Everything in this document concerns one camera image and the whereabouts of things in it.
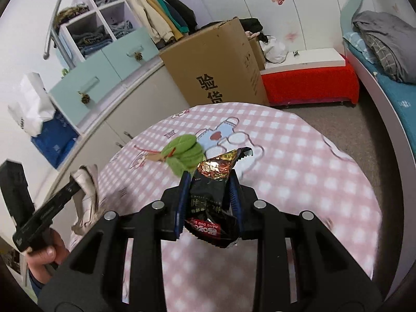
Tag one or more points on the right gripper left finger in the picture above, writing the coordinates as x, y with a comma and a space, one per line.
117, 265

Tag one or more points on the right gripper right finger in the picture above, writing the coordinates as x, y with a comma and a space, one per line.
301, 265

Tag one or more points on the beige paper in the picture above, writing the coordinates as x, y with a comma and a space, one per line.
86, 199

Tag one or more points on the black snack wrapper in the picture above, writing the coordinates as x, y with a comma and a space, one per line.
213, 211

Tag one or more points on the green leaf plush toy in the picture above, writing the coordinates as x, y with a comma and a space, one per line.
182, 154

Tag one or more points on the person left hand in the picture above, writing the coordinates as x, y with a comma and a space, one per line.
54, 253

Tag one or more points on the blue plastic bag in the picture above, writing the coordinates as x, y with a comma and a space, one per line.
56, 139

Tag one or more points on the white shopping bag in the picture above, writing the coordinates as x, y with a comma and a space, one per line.
33, 106

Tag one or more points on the mint drawer cabinet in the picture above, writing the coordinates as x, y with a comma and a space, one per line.
80, 91

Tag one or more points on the white low cabinet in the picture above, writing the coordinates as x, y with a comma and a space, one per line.
145, 98

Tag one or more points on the teal bed mattress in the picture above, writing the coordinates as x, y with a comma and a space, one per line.
401, 96

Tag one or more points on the red bench with white top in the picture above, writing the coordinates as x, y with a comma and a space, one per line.
314, 76

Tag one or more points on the purple open shelf unit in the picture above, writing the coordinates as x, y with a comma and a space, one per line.
97, 16

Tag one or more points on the white plastic bag on bench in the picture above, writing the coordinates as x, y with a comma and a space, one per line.
274, 50

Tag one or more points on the large cardboard box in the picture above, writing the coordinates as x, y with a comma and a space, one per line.
216, 65

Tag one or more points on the hanging clothes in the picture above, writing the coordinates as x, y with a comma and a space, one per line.
164, 20

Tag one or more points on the grey folded quilt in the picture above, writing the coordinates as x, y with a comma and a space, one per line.
392, 41

